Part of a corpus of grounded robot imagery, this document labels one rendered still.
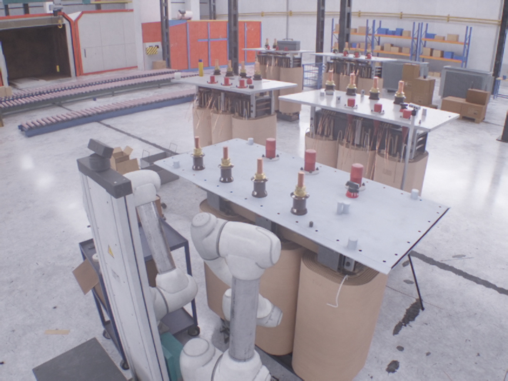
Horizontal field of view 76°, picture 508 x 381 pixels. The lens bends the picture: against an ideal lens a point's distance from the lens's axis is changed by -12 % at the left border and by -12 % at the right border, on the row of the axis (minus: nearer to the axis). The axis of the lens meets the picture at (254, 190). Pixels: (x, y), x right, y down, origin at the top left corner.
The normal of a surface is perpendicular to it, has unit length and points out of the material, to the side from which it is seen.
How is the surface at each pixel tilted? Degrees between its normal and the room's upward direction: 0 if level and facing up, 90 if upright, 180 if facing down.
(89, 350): 0
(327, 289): 90
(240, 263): 86
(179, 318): 0
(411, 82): 90
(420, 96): 90
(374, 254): 0
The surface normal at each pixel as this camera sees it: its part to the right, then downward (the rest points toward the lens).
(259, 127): 0.64, 0.32
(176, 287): 0.53, -0.18
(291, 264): 0.24, 0.41
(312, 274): -0.71, 0.29
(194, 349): -0.09, -0.94
